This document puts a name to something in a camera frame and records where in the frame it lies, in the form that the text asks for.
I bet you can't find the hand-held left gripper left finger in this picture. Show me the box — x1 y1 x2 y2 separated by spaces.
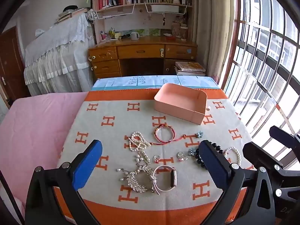
25 139 104 225

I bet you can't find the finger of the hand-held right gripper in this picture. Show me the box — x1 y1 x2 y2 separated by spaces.
269 126 300 150
242 141 285 170

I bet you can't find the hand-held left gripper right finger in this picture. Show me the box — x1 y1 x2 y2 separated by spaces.
199 140 277 225

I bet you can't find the black bead bracelet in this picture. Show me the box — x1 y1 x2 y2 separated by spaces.
194 141 225 169

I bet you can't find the white pearl bracelet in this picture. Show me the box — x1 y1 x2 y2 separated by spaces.
223 146 242 166

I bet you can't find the pink wrist watch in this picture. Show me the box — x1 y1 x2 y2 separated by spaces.
151 165 178 195

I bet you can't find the silver leaf necklace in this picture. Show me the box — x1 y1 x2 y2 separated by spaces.
116 164 156 193

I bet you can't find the white pearl necklace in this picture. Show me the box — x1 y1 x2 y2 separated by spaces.
128 131 152 152

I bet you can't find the silver pearl hair clip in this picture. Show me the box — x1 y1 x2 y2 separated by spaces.
135 143 150 164

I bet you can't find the red cord bracelet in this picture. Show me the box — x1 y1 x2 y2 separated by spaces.
150 124 187 145

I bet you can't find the pink tray box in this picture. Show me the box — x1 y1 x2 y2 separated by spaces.
154 83 210 125

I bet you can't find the grey orange patterned blanket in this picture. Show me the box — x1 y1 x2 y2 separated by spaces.
53 89 256 221

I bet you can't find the pink bed sheet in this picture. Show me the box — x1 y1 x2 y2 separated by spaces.
0 91 88 216

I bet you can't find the window with metal grille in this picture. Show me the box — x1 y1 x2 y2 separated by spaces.
220 0 300 169

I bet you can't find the blue patterned sheet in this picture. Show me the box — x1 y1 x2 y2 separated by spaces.
91 75 221 91

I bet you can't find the stack of large books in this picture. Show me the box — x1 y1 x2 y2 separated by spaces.
175 61 207 77

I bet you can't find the white cloth-covered furniture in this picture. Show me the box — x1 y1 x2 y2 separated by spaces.
23 10 96 96

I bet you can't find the wooden desk with drawers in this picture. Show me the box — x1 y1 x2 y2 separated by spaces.
88 36 198 80

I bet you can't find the brown wooden door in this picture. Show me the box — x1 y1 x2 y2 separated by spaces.
0 26 31 106

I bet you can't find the beige curtain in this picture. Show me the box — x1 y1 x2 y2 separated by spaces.
196 0 235 85

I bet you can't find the brown patterned bag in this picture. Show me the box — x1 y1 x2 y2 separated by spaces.
171 22 188 39

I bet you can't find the wooden bookshelf hutch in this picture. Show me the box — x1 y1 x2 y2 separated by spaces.
91 0 195 45

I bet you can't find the pile of books on cover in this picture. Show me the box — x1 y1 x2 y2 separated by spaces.
55 6 91 24

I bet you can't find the row of red books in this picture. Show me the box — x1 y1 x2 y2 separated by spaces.
98 0 123 10

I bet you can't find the white wire basket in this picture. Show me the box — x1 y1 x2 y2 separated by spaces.
144 2 188 13
95 3 136 19

